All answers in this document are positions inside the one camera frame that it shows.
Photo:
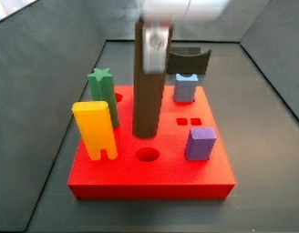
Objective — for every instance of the yellow tall peg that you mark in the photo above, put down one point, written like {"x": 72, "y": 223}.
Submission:
{"x": 94, "y": 121}

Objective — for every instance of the black curved fixture bracket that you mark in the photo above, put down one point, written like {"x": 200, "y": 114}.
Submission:
{"x": 189, "y": 60}

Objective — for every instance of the purple square peg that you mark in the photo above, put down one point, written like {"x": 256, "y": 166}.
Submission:
{"x": 201, "y": 141}

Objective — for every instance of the blue notched peg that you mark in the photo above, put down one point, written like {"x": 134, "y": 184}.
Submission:
{"x": 185, "y": 88}

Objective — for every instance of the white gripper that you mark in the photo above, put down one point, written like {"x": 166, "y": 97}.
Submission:
{"x": 158, "y": 13}

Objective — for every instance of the brown oval cylinder peg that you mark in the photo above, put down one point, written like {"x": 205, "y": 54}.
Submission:
{"x": 149, "y": 88}

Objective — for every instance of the red peg board base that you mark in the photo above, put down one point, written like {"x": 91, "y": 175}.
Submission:
{"x": 151, "y": 169}

